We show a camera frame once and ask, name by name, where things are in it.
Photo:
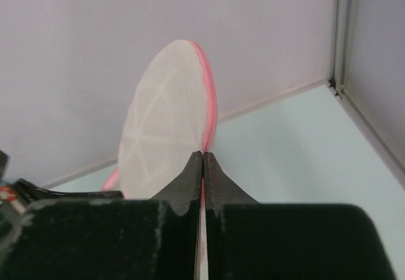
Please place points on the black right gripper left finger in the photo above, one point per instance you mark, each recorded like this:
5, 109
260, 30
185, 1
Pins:
92, 238

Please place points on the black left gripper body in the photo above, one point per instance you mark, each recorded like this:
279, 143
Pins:
16, 196

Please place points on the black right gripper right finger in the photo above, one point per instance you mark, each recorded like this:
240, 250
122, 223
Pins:
247, 239

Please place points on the pink mesh laundry bag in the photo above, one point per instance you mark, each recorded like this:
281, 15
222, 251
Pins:
172, 115

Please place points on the aluminium right corner post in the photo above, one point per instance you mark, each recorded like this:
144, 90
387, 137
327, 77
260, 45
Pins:
346, 15

